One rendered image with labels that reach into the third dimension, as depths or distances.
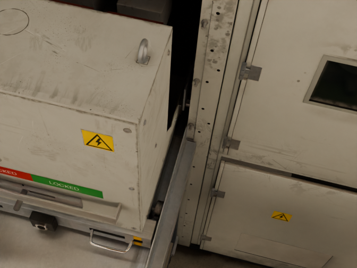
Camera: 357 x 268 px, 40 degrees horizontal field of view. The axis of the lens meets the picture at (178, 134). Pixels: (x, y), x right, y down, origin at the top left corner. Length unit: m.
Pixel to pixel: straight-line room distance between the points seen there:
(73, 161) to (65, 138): 0.08
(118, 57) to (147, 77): 0.07
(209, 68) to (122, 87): 0.37
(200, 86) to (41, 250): 0.57
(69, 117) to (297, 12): 0.46
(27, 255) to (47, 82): 0.57
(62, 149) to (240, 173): 0.68
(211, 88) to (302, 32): 0.30
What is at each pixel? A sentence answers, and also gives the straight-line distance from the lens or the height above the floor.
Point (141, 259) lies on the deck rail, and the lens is 1.24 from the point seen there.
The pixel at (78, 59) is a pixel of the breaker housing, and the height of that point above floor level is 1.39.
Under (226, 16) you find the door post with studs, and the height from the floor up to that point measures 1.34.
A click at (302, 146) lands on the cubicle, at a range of 1.30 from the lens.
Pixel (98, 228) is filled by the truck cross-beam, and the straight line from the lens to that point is 1.21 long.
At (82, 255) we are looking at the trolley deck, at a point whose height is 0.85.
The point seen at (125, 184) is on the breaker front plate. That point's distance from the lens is 0.98.
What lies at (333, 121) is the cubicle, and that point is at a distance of 1.20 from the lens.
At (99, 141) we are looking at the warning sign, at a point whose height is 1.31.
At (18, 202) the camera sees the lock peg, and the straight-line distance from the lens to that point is 1.15.
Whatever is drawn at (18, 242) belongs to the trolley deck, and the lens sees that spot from 1.30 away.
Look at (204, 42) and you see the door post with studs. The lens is 1.09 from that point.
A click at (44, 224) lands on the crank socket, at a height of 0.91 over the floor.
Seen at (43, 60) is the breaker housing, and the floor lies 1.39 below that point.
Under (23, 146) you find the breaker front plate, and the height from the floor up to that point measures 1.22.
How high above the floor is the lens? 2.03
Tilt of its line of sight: 57 degrees down
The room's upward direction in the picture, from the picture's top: 5 degrees clockwise
